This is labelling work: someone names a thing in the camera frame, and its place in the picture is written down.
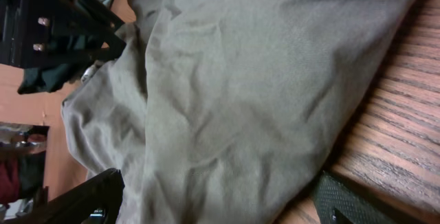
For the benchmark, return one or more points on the grey shorts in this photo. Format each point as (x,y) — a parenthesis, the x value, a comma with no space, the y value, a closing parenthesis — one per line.
(221,111)

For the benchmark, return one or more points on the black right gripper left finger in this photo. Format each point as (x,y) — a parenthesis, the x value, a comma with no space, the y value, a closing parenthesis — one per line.
(104,191)

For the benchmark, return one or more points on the folded black shorts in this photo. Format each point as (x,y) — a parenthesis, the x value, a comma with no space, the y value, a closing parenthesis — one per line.
(51,79)

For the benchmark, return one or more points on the background shelf clutter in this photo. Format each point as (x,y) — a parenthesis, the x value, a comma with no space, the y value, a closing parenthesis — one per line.
(23,153)

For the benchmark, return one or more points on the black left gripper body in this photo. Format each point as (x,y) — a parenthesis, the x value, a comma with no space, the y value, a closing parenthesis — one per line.
(45,33)

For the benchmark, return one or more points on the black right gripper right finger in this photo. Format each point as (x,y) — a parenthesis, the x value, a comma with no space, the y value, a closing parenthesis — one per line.
(339,200)

